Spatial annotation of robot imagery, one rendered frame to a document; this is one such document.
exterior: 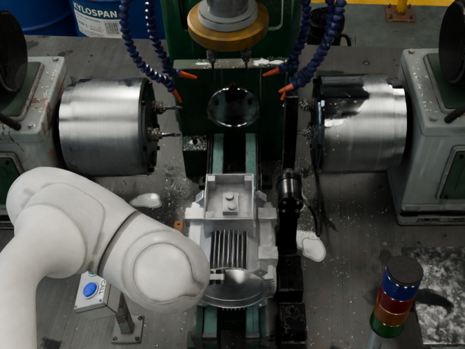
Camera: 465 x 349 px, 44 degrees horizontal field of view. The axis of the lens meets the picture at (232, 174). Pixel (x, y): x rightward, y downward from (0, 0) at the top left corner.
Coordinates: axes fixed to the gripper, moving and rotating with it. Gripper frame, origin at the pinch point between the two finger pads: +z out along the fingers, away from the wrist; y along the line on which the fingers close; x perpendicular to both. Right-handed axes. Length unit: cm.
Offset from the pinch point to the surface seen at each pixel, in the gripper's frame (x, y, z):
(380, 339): 11.5, -35.3, 5.7
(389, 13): -168, -98, 224
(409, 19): -162, -110, 220
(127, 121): -36.7, 17.9, 17.7
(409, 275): -0.1, -36.6, -13.1
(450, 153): -29, -57, 21
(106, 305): 4.7, 17.1, 1.5
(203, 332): 10.8, -0.4, 15.3
